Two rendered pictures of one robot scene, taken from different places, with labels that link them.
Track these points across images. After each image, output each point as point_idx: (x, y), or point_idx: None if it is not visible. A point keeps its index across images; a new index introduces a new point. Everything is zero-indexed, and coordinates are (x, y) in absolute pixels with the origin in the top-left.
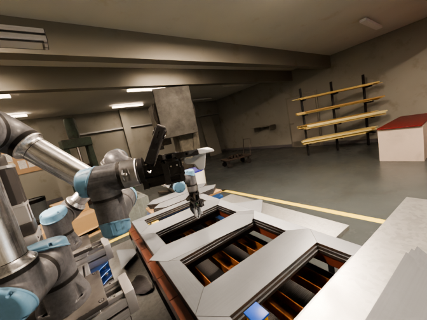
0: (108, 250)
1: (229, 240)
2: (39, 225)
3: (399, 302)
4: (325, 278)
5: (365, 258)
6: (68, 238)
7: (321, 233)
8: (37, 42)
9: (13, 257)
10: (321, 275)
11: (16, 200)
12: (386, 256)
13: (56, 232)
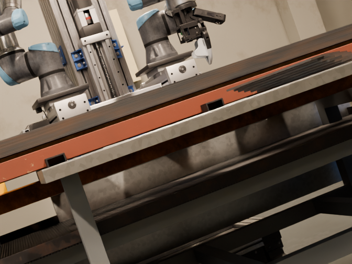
0: (167, 76)
1: (177, 121)
2: (108, 30)
3: None
4: (5, 195)
5: None
6: (149, 49)
7: (16, 135)
8: None
9: (1, 48)
10: (12, 191)
11: (74, 8)
12: None
13: (142, 40)
